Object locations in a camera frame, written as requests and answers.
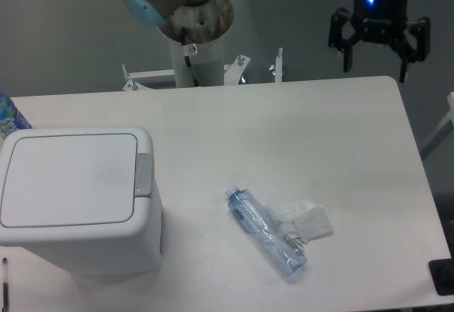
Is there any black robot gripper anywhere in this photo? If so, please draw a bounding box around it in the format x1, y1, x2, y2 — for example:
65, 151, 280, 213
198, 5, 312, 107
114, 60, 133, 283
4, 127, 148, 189
328, 0, 431, 83

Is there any grey trash can push button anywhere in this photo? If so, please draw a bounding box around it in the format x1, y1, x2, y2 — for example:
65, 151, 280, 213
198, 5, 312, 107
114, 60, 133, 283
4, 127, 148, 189
134, 153, 154, 197

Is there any white trash can lid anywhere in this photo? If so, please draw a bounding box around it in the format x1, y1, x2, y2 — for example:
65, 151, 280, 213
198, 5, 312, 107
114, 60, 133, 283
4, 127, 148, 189
1, 133, 138, 228

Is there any white trash can body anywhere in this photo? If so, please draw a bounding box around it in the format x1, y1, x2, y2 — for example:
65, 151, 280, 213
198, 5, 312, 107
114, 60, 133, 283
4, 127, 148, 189
1, 126, 162, 276

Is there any crumpled white tissue paper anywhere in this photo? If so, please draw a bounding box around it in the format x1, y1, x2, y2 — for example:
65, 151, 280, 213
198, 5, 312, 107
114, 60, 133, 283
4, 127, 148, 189
277, 199, 333, 243

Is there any clear plastic wrapper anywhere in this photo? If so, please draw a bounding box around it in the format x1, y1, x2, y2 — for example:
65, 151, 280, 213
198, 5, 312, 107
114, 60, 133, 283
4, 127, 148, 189
265, 202, 306, 255

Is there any clear blue plastic water bottle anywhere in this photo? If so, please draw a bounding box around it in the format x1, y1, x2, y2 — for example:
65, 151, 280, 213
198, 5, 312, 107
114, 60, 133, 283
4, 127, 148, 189
226, 186, 307, 279

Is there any blue labelled drink bottle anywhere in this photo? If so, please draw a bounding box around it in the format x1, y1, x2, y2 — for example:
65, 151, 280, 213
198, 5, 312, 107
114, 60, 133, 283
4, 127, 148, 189
1, 93, 33, 140

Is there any white frame post at right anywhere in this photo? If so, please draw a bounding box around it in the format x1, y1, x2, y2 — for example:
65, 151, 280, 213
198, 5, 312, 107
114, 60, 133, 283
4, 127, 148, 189
419, 92, 453, 160

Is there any white metal base frame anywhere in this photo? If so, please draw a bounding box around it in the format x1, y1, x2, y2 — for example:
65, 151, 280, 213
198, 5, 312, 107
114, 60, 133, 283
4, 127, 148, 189
121, 47, 287, 92

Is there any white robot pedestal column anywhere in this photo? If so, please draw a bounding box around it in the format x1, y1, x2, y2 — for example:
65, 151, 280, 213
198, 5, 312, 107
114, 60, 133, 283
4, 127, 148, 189
157, 0, 235, 88

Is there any black cable on pedestal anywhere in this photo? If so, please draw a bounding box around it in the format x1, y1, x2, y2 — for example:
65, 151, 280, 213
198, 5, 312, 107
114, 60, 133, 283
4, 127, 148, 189
179, 26, 200, 88

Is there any black table clamp mount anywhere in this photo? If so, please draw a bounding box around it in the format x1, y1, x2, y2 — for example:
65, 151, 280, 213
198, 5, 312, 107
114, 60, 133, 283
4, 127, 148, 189
428, 258, 453, 296

